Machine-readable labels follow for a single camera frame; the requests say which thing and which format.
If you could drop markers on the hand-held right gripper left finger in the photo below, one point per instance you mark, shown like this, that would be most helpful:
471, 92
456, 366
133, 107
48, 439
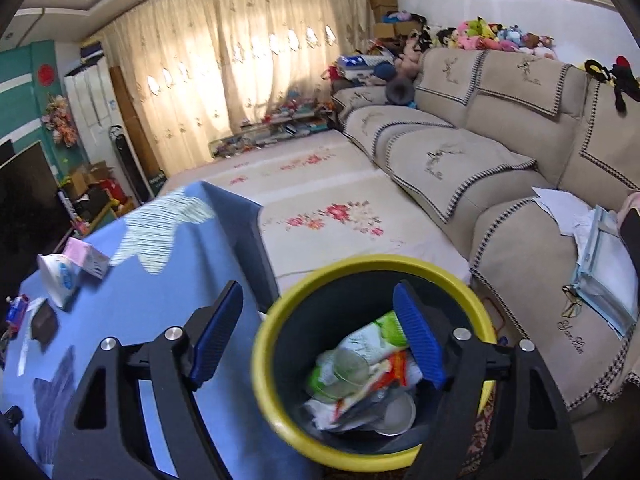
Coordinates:
220, 330

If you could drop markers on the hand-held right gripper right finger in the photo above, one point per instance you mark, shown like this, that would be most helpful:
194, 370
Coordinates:
417, 335

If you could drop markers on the red and white snack bag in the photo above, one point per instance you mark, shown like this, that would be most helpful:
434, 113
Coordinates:
395, 367

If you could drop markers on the green and white packet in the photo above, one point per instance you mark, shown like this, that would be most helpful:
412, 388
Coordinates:
365, 337

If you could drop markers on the yellow rimmed black bin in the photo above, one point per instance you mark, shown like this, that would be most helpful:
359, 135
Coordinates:
262, 365

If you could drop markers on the white paper tissue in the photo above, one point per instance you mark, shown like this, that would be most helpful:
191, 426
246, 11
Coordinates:
320, 412

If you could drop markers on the round silver lid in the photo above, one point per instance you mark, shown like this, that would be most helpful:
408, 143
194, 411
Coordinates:
395, 415

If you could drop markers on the blue star printed tablecloth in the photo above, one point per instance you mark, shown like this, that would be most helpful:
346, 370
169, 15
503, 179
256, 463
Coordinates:
150, 285

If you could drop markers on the patterned red rug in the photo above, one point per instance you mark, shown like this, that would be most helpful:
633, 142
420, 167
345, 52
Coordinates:
475, 440

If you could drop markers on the pink strawberry carton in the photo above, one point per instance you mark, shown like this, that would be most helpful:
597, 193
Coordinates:
82, 255

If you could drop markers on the dark flat tin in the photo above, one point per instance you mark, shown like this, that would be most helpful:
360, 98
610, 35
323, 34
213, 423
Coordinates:
44, 322

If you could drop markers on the floral floor mat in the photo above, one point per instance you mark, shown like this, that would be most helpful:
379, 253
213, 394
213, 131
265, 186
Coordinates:
325, 185

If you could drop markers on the white loose papers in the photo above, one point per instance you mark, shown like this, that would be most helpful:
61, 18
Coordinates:
560, 207

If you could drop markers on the black tower fan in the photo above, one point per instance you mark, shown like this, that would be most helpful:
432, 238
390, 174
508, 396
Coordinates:
127, 160

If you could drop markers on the open cardboard boxes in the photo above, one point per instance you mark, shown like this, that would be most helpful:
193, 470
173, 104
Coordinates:
92, 180

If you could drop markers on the clear plastic document bag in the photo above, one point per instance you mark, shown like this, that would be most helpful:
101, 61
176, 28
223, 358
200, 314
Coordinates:
605, 270

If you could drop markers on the blue and white pack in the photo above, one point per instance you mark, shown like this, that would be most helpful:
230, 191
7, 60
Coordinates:
17, 310

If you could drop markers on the low glass table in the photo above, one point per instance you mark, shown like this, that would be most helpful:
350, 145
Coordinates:
275, 130

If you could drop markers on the black television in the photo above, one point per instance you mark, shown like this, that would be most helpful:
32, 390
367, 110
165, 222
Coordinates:
30, 200

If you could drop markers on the beige sofa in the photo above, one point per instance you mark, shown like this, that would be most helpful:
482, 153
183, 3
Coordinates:
500, 120

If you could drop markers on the dark round cushion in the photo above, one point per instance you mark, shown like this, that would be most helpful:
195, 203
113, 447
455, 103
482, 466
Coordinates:
400, 91

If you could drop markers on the artificial flower decoration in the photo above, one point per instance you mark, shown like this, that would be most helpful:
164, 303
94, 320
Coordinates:
61, 120

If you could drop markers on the cream embroidered curtain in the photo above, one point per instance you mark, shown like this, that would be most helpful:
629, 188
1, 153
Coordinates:
200, 60

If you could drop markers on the blue and white bag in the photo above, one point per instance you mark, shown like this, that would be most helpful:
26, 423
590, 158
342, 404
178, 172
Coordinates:
357, 67

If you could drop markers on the pink plush toy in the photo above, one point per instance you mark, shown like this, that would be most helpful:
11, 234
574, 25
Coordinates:
410, 55

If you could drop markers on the row of plush toys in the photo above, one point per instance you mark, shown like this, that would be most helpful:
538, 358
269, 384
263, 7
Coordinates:
495, 35

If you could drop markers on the black and yellow plush toy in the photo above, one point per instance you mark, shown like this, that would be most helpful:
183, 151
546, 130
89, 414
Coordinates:
617, 77

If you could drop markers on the stack of cardboard boxes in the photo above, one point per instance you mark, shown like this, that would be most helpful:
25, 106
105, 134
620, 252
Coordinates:
387, 10

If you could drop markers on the red round wall decoration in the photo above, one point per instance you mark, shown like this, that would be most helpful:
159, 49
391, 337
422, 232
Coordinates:
46, 74

